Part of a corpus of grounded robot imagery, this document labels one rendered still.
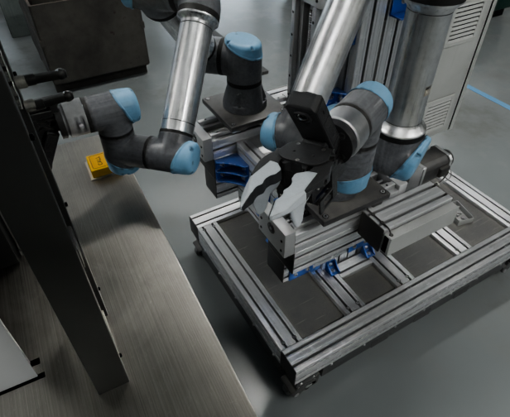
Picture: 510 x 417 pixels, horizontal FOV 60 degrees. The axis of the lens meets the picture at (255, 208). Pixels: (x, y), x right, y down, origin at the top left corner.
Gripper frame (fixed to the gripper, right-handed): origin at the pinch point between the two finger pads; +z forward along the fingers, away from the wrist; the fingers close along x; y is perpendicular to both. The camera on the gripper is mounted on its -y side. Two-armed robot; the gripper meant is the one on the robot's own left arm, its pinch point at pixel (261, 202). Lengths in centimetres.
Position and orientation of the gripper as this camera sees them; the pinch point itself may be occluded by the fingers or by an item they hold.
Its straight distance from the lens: 54.6
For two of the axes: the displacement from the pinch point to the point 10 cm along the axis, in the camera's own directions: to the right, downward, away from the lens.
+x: -8.2, -2.8, 5.0
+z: -5.6, 5.7, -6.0
